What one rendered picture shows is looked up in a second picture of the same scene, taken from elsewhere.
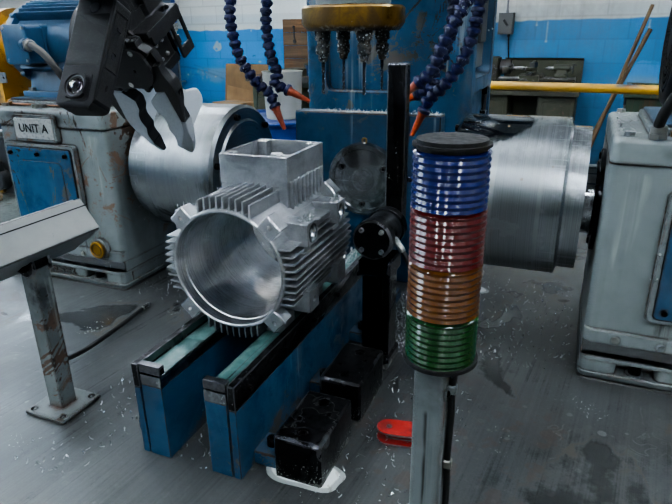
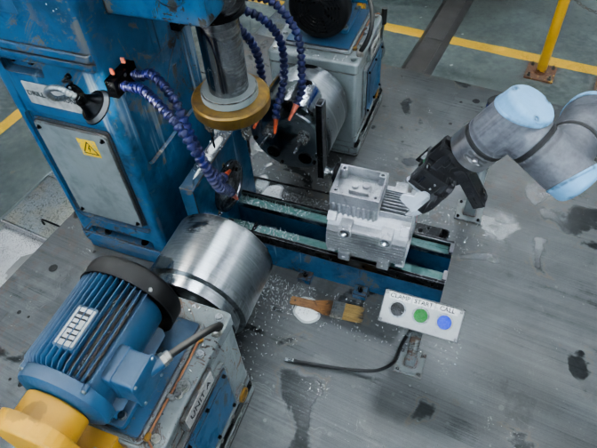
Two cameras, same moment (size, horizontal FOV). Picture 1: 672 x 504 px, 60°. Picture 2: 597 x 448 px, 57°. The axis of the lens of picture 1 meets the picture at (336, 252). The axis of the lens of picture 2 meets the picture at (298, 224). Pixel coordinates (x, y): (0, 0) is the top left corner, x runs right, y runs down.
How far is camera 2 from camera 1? 1.59 m
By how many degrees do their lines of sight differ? 73
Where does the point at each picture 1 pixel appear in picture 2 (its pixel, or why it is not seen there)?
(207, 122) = (242, 238)
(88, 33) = (473, 176)
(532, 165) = (336, 98)
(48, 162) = (213, 400)
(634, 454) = (407, 153)
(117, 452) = not seen: hidden behind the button
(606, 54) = not seen: outside the picture
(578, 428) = (394, 164)
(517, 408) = not seen: hidden behind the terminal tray
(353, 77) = (156, 141)
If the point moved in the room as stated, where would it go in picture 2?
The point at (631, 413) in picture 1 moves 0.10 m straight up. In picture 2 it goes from (381, 148) to (384, 124)
